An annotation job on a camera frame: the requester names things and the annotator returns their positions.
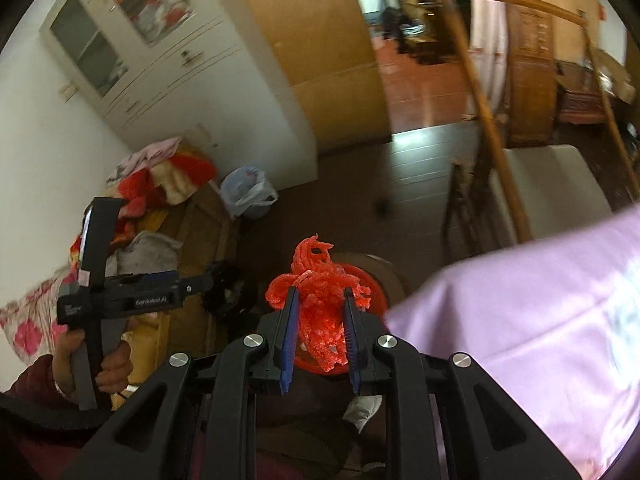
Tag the red foam fruit net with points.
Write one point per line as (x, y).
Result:
(320, 285)

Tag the grey chair cushion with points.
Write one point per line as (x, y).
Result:
(550, 185)

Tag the bin with white bag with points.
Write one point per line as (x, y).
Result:
(245, 192)

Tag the red floral blanket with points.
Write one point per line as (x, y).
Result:
(185, 167)

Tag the wooden door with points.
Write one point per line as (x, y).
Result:
(320, 60)

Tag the carved wooden cabinet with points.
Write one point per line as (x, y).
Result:
(530, 85)

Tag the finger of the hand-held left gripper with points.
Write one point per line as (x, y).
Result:
(150, 280)

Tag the small wooden chair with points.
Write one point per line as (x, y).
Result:
(467, 200)

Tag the black trash bin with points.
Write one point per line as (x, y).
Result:
(225, 290)

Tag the pink cloth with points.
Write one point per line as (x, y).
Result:
(150, 152)

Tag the round wooden stool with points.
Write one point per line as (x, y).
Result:
(395, 280)

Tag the person's leg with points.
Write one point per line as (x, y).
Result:
(310, 430)

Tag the white sneaker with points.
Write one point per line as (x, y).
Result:
(362, 410)

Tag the red plastic basket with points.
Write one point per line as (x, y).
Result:
(372, 290)

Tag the grey cloth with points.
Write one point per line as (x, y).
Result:
(147, 252)

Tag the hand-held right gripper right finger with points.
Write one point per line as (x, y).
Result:
(352, 340)

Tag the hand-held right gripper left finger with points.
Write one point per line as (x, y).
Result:
(290, 330)

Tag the white pink curtain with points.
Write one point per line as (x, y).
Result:
(490, 50)

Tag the pink floral bedsheet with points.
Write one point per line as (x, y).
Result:
(30, 325)

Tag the purple tablecloth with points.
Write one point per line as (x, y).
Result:
(525, 335)

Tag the dark wooden side table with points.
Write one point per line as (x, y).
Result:
(580, 102)

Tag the tall wooden chair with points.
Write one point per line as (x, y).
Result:
(480, 100)

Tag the white cabinet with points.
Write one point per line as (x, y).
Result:
(200, 85)

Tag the person's left hand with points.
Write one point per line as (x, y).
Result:
(112, 365)

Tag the wall switch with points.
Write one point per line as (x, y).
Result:
(69, 92)

